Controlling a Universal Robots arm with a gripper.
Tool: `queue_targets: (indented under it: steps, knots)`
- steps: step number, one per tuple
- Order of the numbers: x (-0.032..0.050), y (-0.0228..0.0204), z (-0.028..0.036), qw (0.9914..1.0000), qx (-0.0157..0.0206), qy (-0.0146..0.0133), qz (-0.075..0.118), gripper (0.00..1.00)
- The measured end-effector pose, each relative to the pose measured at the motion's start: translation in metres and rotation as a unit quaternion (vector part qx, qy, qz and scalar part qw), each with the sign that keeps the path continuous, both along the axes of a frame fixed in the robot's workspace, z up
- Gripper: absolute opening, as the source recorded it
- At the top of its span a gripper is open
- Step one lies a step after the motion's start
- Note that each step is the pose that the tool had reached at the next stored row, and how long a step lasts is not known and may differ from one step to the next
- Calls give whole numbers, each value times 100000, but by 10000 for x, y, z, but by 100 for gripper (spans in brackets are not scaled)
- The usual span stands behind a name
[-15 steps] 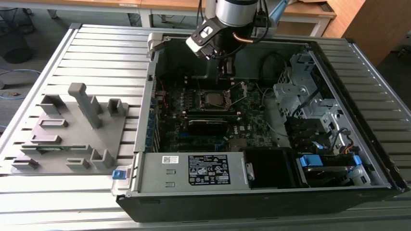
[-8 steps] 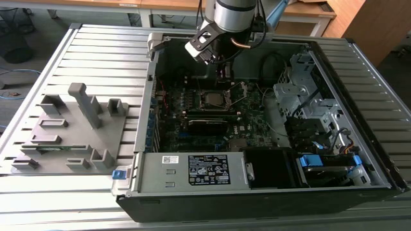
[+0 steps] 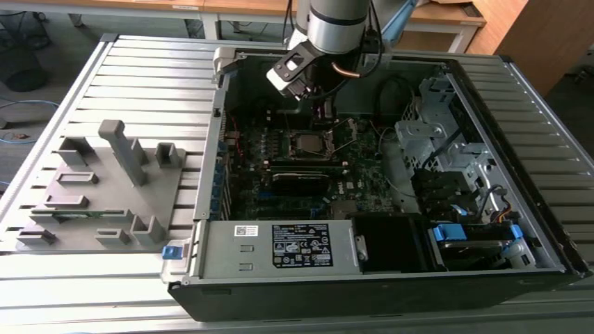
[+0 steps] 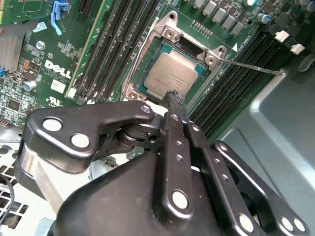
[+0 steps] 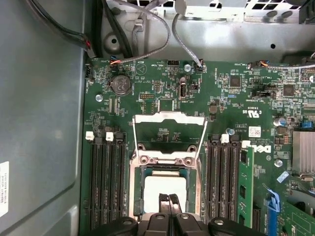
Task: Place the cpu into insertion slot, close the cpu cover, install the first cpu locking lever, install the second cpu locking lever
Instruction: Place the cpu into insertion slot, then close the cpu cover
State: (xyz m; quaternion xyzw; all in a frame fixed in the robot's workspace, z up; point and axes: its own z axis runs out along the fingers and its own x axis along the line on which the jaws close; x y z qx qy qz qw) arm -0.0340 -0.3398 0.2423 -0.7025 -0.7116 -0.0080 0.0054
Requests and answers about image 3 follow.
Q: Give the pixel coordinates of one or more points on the silver CPU plate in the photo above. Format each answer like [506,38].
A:
[311,142]

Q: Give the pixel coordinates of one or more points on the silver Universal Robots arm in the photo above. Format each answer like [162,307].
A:
[334,21]

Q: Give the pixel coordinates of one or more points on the CPU socket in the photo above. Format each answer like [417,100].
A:
[293,154]

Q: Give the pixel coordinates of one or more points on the black RAM slot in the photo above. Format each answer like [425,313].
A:
[306,170]

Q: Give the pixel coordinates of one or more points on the silver metal drive cage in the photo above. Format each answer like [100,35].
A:
[418,139]

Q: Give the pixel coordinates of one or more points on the green motherboard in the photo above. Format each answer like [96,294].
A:
[366,174]

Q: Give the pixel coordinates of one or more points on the black graphics card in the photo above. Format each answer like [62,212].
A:
[299,184]

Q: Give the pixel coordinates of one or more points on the wooden desk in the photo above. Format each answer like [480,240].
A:
[445,17]
[92,2]

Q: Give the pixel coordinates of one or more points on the brown chipset heatsink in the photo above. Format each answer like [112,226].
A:
[345,208]

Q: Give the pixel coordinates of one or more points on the black power connector bundle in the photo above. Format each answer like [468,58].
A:
[441,188]

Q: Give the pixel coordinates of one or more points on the hard disk in blue carrier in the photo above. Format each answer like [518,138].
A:
[448,232]

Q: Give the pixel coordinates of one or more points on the wooden cabinet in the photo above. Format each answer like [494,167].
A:
[548,35]

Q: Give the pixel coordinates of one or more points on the silver power supply unit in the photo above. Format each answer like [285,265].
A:
[223,254]

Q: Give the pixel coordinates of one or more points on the grey parts rack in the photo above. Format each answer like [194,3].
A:
[117,208]

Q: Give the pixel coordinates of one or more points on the blue case latch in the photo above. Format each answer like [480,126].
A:
[171,253]

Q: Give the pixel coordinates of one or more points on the black open PC case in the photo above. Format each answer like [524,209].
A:
[325,302]

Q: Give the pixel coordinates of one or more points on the green RAM stick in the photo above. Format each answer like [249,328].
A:
[79,215]

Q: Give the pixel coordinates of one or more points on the black round bin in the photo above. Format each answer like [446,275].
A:
[23,76]

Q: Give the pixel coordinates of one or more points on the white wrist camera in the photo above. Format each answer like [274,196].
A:
[287,74]

